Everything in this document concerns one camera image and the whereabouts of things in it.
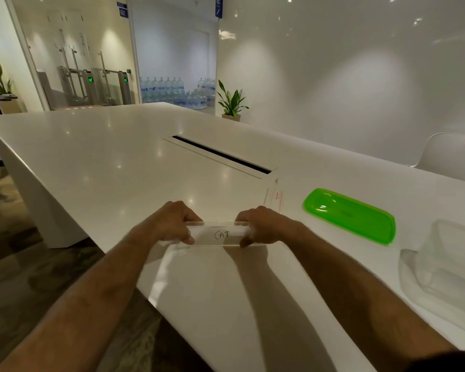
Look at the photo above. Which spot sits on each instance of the person's left hand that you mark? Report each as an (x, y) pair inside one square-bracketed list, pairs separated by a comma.
[(170, 224)]

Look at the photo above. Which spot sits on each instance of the large clear plastic container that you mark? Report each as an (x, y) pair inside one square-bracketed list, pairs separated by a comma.
[(449, 267)]

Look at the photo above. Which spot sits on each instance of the person's left forearm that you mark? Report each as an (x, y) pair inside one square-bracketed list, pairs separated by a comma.
[(81, 313)]

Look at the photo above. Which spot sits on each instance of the metal turnstile gates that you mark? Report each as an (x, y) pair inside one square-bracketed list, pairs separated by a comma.
[(89, 85)]

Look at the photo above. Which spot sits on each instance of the group of water bottles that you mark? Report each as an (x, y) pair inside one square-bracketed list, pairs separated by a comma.
[(170, 90)]

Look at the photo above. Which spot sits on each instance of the person's right hand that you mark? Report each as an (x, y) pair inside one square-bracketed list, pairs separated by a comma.
[(271, 228)]

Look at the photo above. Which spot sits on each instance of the small beige planter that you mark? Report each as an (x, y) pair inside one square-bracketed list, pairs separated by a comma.
[(231, 117)]

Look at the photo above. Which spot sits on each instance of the green plastic lid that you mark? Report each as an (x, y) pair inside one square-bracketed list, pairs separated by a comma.
[(352, 216)]

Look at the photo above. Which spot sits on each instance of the small green leafy plant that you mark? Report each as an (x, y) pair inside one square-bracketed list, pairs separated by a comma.
[(232, 100)]

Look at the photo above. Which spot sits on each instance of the blue hanging sign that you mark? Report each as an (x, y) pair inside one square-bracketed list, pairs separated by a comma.
[(123, 10), (219, 6)]

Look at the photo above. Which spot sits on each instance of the person's right forearm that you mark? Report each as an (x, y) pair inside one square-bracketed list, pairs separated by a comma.
[(364, 306)]

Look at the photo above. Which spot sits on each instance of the white perforated chair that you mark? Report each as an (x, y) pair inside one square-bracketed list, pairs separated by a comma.
[(449, 158)]

